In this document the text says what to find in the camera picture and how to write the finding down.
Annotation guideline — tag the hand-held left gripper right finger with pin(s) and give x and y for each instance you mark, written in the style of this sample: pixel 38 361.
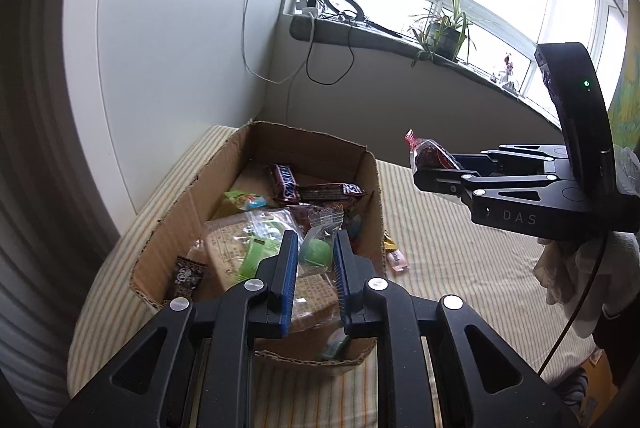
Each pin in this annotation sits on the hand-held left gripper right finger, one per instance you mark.
pixel 342 288

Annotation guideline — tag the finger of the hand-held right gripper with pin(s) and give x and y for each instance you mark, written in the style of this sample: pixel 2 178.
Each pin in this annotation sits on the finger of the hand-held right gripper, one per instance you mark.
pixel 440 182
pixel 500 158

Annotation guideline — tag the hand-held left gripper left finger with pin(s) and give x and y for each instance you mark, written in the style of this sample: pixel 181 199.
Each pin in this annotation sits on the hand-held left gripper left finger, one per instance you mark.
pixel 286 288

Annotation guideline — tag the red snack packet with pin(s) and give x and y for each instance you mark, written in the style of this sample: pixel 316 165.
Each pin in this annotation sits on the red snack packet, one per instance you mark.
pixel 430 156

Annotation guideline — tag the green candy packet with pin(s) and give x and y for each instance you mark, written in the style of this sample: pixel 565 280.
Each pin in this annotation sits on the green candy packet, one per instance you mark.
pixel 315 253

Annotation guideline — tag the clear cracker pack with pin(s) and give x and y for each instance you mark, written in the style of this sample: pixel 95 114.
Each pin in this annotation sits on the clear cracker pack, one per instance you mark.
pixel 225 248

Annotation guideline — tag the brown cardboard box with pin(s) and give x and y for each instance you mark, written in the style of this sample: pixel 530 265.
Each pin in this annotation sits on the brown cardboard box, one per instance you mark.
pixel 320 153

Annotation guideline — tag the person's right hand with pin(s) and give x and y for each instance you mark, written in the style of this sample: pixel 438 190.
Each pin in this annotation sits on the person's right hand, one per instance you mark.
pixel 575 278

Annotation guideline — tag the teal snack packet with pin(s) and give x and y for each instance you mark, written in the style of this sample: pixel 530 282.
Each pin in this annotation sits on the teal snack packet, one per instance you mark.
pixel 335 348

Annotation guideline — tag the pink snack packet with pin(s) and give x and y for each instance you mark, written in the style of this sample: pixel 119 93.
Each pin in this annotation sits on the pink snack packet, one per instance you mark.
pixel 397 262

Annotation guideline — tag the striped mattress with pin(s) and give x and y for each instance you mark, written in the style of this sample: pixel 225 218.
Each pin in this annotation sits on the striped mattress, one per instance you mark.
pixel 450 258

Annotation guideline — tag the small flowering plant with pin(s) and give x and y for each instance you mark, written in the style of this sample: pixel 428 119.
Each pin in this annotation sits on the small flowering plant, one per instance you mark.
pixel 506 71

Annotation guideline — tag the brown chocolate bar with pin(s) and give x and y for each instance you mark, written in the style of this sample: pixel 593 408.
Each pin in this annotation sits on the brown chocolate bar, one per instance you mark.
pixel 325 192
pixel 285 183

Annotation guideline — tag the yellow green snack packet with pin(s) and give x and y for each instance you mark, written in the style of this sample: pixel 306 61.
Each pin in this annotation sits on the yellow green snack packet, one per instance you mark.
pixel 240 200

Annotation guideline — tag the black snack packet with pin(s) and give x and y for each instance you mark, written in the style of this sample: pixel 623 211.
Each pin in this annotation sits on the black snack packet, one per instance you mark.
pixel 187 278

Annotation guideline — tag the potted spider plant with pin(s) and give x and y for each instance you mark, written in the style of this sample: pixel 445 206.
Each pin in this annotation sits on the potted spider plant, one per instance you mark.
pixel 442 33

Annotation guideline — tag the grey stone windowsill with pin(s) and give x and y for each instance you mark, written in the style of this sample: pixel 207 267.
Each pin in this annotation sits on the grey stone windowsill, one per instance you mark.
pixel 380 46

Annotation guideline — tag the wall poster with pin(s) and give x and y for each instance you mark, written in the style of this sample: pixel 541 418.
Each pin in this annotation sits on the wall poster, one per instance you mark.
pixel 627 108

